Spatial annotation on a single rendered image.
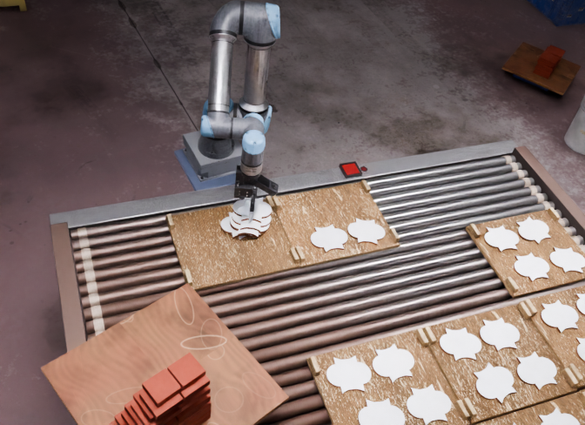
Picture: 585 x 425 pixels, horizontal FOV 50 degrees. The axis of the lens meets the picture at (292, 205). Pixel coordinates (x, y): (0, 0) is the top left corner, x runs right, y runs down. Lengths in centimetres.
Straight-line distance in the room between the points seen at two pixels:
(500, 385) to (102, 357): 124
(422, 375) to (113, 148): 260
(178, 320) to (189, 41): 335
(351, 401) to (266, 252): 63
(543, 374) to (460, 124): 275
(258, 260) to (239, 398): 59
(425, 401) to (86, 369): 102
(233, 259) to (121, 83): 256
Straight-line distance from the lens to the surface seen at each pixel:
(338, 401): 203
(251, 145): 210
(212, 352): 195
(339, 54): 514
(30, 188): 392
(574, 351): 243
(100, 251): 234
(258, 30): 228
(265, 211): 236
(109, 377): 192
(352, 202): 255
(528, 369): 229
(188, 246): 231
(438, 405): 210
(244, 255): 229
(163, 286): 223
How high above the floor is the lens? 272
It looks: 46 degrees down
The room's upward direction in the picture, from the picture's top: 10 degrees clockwise
